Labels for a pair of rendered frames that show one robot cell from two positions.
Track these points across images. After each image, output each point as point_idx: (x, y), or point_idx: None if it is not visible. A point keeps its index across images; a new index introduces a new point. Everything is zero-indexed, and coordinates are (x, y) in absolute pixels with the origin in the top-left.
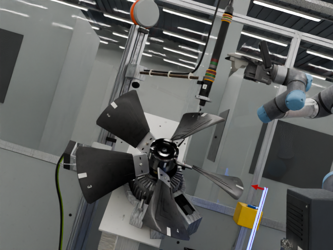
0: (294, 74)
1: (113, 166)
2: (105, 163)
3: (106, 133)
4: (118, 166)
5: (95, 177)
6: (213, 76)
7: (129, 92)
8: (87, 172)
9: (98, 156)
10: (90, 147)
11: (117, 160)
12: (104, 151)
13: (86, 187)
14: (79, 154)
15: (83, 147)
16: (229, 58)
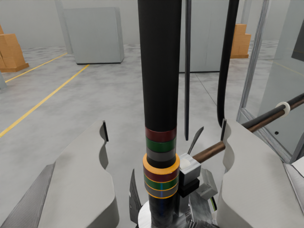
0: None
1: (135, 206)
2: (134, 197)
3: (295, 157)
4: (137, 209)
5: (132, 203)
6: (145, 179)
7: (200, 128)
8: (130, 194)
9: (133, 187)
10: (134, 175)
11: (137, 203)
12: (135, 185)
13: (130, 205)
14: (131, 175)
15: (133, 171)
16: (221, 133)
